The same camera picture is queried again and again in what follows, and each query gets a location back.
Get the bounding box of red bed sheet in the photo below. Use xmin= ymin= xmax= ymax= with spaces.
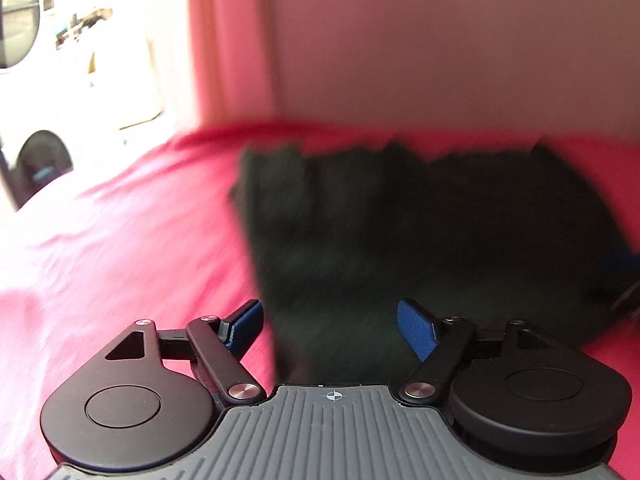
xmin=0 ymin=119 xmax=640 ymax=480

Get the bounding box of round mirror by window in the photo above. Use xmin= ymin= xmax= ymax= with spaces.
xmin=0 ymin=0 xmax=40 ymax=70

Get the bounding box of pink curtain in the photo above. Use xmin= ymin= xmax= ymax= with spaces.
xmin=188 ymin=0 xmax=278 ymax=126

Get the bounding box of dark green small garment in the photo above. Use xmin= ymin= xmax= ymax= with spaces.
xmin=231 ymin=143 xmax=638 ymax=384

